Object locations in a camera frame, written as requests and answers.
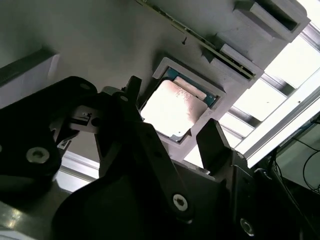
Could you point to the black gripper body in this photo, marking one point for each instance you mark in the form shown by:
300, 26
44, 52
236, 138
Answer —
112, 212

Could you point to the silver CPU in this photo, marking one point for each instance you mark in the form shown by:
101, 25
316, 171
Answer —
170, 110

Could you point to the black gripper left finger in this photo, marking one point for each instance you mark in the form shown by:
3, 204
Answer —
25, 130

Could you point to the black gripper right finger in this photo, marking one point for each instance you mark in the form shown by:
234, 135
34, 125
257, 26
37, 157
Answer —
215, 147

